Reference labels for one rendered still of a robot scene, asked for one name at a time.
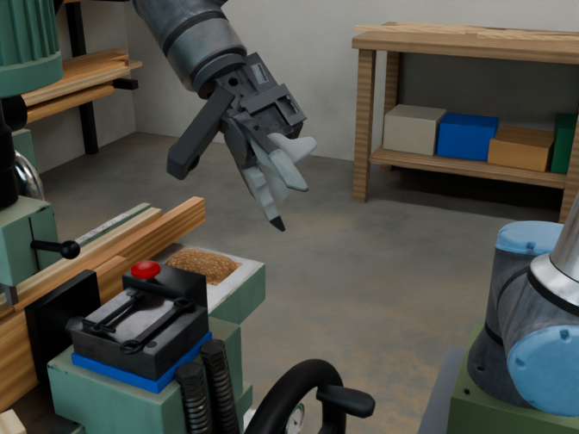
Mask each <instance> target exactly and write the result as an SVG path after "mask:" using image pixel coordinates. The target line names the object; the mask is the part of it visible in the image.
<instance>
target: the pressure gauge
mask: <svg viewBox="0 0 579 434"><path fill-rule="evenodd" d="M304 413H305V409H304V405H303V403H301V402H299V403H298V405H297V406H296V408H295V409H294V411H293V412H292V413H291V414H290V416H289V418H288V420H287V421H286V423H285V425H284V426H283V429H282V430H281V432H280V434H299V433H300V430H301V428H302V423H303V420H304ZM293 419H294V420H295V421H296V422H297V425H294V423H295V421H294V420H293Z"/></svg>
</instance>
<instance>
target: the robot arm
mask: <svg viewBox="0 0 579 434"><path fill-rule="evenodd" d="M131 1H132V3H133V6H134V10H135V12H136V13H137V15H138V16H139V17H141V18H142V20H143V22H144V23H145V24H146V26H147V28H148V29H149V31H150V33H151V34H152V36H153V38H154V39H155V40H156V42H157V44H158V45H159V47H160V49H161V51H162V52H163V54H164V55H165V57H166V58H167V60H168V62H169V64H170V65H171V68H172V69H173V70H174V72H175V73H176V75H177V77H178V79H179V80H180V82H181V83H182V85H183V87H184V88H185V89H186V90H187V91H191V92H196V93H197V94H198V96H199V97H200V98H201V99H204V100H208V101H207V102H206V103H205V105H204V106H203V107H202V109H201V110H200V112H199V113H198V114H197V116H196V117H195V119H194V120H193V121H192V122H191V123H190V125H189V126H188V127H187V129H186V130H185V131H184V133H183V134H182V136H181V137H180V138H179V140H178V141H177V142H176V143H174V144H173V145H172V146H171V148H170V149H169V151H168V155H167V163H166V171H167V173H169V174H170V175H172V176H173V177H175V178H176V179H178V180H184V179H185V178H186V176H187V175H188V174H189V172H190V171H193V170H194V169H195V168H196V167H197V165H198V163H199V160H200V157H201V156H202V154H203V153H204V151H205V150H206V148H207V147H208V146H209V144H210V143H211V141H212V140H213V138H214V137H215V136H216V135H217V133H218V132H219V131H220V132H221V133H223V134H224V140H225V142H226V144H227V147H228V149H229V151H230V152H231V154H232V156H233V158H234V161H235V163H236V165H237V168H238V170H239V172H240V174H241V176H242V178H243V180H244V182H245V184H246V186H247V188H248V189H249V191H250V193H251V195H252V196H253V198H254V200H255V202H256V203H257V204H258V206H259V208H260V210H261V211H262V213H263V214H264V216H265V218H266V219H267V220H268V222H269V223H270V224H271V225H273V226H274V227H275V228H276V229H277V230H279V231H280V232H283V231H285V230H286V229H285V227H284V224H283V221H282V219H281V216H280V215H279V213H278V211H277V209H276V207H277V206H278V205H279V204H280V203H281V202H282V201H283V200H284V199H285V198H286V197H287V196H288V195H290V194H291V193H292V192H293V191H294V190H299V191H302V192H306V191H308V185H307V184H306V183H305V181H304V179H303V178H302V176H301V174H300V173H299V171H298V170H297V168H296V166H298V165H299V164H300V163H301V162H302V161H303V160H304V159H305V158H306V157H307V156H308V155H309V154H310V153H311V152H312V151H313V150H314V149H315V148H316V147H317V141H316V140H315V139H313V138H311V137H305V138H300V139H298V136H299V134H300V132H301V130H302V127H303V121H305V120H307V117H306V115H305V114H304V113H303V112H302V110H301V108H300V107H299V105H298V104H297V102H296V100H295V98H294V97H293V96H292V95H291V93H290V91H289V90H288V88H287V87H286V85H285V84H284V83H283V84H280V85H278V84H277V82H276V80H275V79H274V77H273V76H272V75H271V73H270V71H269V70H268V68H267V67H266V65H265V63H264V62H263V60H262V59H261V58H260V56H259V55H258V53H257V52H255V53H252V54H250V55H247V50H246V47H245V45H244V44H243V42H242V40H241V39H240V37H239V36H238V35H237V33H236V32H235V30H234V29H233V27H232V25H231V23H230V22H229V21H228V19H227V18H226V16H225V14H224V13H223V11H222V10H221V6H222V5H223V4H225V3H226V2H227V1H228V0H131ZM287 95H288V97H289V99H288V98H287ZM291 103H293V104H294V105H295V107H296V109H297V111H298V113H297V112H296V111H295V107H294V106H293V105H292V104H291ZM257 159H258V162H257ZM467 370H468V372H469V375H470V377H471V379H472V380H473V381H474V383H475V384H476V385H477V386H478V387H479V388H481V389H482V390H483V391H485V392H486V393H487V394H490V395H491V396H493V397H495V398H497V399H498V400H501V401H504V402H506V403H508V404H511V405H514V406H520V407H524V408H530V409H539V410H540V411H543V412H547V413H549V414H552V415H556V416H560V417H565V418H576V417H578V416H579V191H578V193H577V195H576V199H575V200H574V203H573V205H572V207H571V210H570V212H569V215H568V217H567V220H566V221H565V223H564V225H563V224H558V223H553V222H546V221H518V222H514V223H510V224H507V225H505V226H504V227H503V228H502V229H501V230H500V231H499V234H498V239H497V242H496V244H495V256H494V262H493V269H492V275H491V281H490V287H489V298H488V305H487V311H486V317H485V324H484V327H483V329H482V330H481V332H480V333H479V335H478V336H477V338H476V340H475V342H474V343H473V345H472V346H471V347H470V351H469V355H468V361H467Z"/></svg>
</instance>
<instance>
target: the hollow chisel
mask: <svg viewBox="0 0 579 434"><path fill-rule="evenodd" d="M3 287H4V292H5V296H6V301H7V304H8V305H11V306H14V305H15V304H17V303H18V302H19V300H18V296H17V292H16V286H14V287H11V286H8V285H5V284H4V285H3Z"/></svg>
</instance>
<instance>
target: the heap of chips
mask: <svg viewBox="0 0 579 434"><path fill-rule="evenodd" d="M242 264H243V263H239V262H235V261H232V260H231V259H230V258H229V257H226V256H223V255H220V254H216V253H213V252H208V251H202V250H198V249H184V250H181V251H179V252H178V253H176V254H175V255H173V256H172V257H170V258H169V259H168V260H167V262H166V263H164V265H168V266H171V267H175V268H179V269H182V270H188V271H192V272H196V273H198V274H202V275H205V276H206V283H208V284H212V285H215V286H217V285H219V284H220V283H221V282H222V281H223V280H225V279H226V278H227V277H228V276H229V275H231V274H232V273H233V272H234V271H235V270H236V269H238V268H239V267H240V266H241V265H242Z"/></svg>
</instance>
